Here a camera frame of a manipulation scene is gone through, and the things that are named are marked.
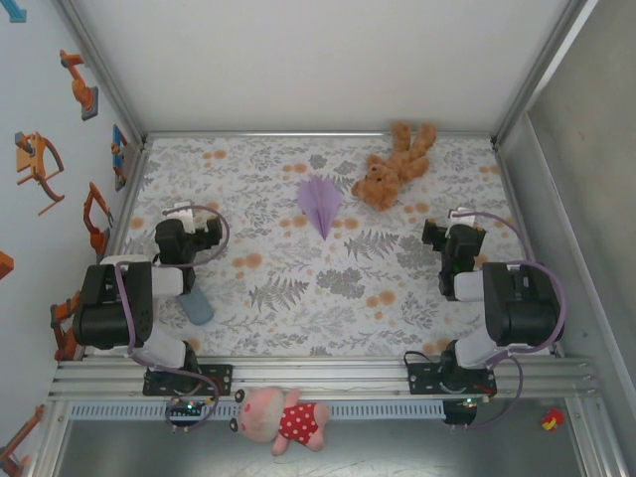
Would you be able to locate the purple paper sheet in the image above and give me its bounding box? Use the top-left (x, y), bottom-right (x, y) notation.
top-left (296, 176), bottom-right (344, 242)

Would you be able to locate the blue-grey fabric case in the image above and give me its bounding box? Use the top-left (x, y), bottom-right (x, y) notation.
top-left (178, 287), bottom-right (216, 327)

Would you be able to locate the brown teddy bear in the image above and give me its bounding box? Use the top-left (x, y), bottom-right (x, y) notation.
top-left (351, 120), bottom-right (439, 213)

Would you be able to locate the blue orange machine sticker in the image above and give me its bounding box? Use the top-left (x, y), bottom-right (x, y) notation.
top-left (111, 123), bottom-right (131, 193)

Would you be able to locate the floral printed tablecloth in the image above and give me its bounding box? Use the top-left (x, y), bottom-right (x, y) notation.
top-left (93, 136), bottom-right (556, 357)

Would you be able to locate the orange grey gripper sticker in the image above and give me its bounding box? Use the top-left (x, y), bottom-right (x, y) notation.
top-left (13, 131), bottom-right (67, 216)

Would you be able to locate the black controller board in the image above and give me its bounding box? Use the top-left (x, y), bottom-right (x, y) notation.
top-left (443, 396), bottom-right (491, 429)
top-left (165, 396), bottom-right (208, 433)

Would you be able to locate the pink pig plush toy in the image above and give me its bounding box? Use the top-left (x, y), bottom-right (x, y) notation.
top-left (229, 387), bottom-right (330, 457)

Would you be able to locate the aluminium side rail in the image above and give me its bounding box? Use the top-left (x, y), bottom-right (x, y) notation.
top-left (74, 141), bottom-right (153, 362)
top-left (495, 141), bottom-right (565, 359)

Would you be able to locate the aluminium back rail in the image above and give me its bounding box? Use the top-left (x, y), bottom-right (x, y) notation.
top-left (143, 129), bottom-right (496, 140)

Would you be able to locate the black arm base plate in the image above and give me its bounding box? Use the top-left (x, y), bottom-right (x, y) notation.
top-left (142, 364), bottom-right (234, 398)
top-left (406, 362), bottom-right (497, 397)

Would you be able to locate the aluminium frame post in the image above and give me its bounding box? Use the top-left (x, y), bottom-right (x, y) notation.
top-left (29, 399), bottom-right (71, 477)
top-left (489, 0), bottom-right (600, 150)
top-left (564, 397), bottom-right (628, 477)
top-left (52, 0), bottom-right (150, 150)

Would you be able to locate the aluminium front rail beam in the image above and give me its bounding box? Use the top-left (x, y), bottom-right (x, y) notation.
top-left (47, 355), bottom-right (602, 401)

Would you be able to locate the slotted grey cable duct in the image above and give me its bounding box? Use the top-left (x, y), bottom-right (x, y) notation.
top-left (69, 400), bottom-right (446, 421)

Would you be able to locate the blue wall sticker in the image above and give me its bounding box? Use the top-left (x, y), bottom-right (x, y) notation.
top-left (0, 0), bottom-right (29, 24)

